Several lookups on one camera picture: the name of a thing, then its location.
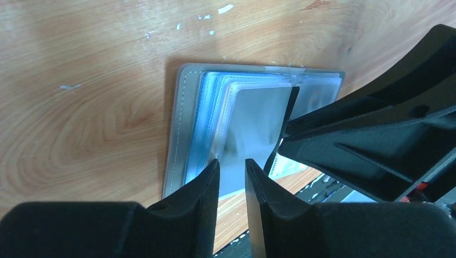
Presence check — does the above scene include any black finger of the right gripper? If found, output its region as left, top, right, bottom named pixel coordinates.
left=279, top=24, right=455, bottom=202

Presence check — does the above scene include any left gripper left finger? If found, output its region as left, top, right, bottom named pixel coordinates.
left=1, top=160, right=220, bottom=257

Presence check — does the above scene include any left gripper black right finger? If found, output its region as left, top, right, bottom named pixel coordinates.
left=245, top=159, right=455, bottom=257

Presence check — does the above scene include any grey card holder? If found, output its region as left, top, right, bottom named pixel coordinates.
left=162, top=63, right=345, bottom=199

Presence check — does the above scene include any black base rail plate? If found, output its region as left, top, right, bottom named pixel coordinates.
left=213, top=175, right=375, bottom=257

